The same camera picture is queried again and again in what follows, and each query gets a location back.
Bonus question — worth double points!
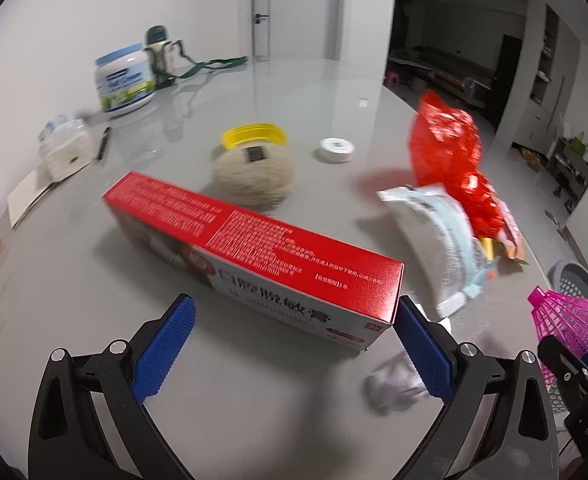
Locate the white blue wipes packet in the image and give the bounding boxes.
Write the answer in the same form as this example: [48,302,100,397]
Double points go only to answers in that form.
[377,183,495,321]

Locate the beige plush pouch keychain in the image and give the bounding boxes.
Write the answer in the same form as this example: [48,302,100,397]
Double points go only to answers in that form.
[211,143,295,207]

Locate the white door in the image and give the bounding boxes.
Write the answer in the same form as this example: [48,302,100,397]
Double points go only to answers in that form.
[251,0,270,61]

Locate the shoe rack with plant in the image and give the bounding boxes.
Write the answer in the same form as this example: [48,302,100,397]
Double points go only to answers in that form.
[547,139,588,214]

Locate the yellow plastic lid ring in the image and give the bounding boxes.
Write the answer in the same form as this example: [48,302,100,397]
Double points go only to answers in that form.
[221,122,290,150]

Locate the black pen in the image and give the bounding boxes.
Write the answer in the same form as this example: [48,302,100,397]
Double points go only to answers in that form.
[96,127,111,160]

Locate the red plastic bag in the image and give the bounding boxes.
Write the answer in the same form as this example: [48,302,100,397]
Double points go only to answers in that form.
[408,90,504,240]

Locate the milk powder jar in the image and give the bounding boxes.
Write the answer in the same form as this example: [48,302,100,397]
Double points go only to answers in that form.
[94,44,156,117]

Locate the tissue pack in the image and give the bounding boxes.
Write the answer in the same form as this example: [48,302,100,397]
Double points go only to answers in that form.
[38,115,96,183]

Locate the pink stool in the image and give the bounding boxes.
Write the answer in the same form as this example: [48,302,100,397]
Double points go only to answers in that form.
[385,70,400,86]

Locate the grey perforated trash basket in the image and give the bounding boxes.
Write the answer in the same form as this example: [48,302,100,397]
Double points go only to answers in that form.
[546,258,588,421]

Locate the white round bottle cap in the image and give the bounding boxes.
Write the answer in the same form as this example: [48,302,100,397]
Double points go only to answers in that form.
[319,138,356,164]

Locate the grey paper ball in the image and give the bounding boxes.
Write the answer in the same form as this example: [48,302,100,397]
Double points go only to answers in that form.
[363,351,428,414]

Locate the pink orange snack wrapper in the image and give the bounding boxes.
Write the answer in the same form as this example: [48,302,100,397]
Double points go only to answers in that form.
[480,198,527,264]

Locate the green white water bottle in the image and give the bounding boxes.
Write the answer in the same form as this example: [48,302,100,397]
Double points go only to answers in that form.
[144,25,178,89]

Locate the white notebook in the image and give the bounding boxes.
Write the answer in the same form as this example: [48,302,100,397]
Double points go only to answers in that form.
[7,165,55,229]

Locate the pink shuttlecock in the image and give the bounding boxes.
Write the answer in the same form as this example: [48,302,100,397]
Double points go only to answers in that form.
[527,287,588,359]

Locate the red toothpaste box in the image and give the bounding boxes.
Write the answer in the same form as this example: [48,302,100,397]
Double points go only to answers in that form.
[103,172,403,351]

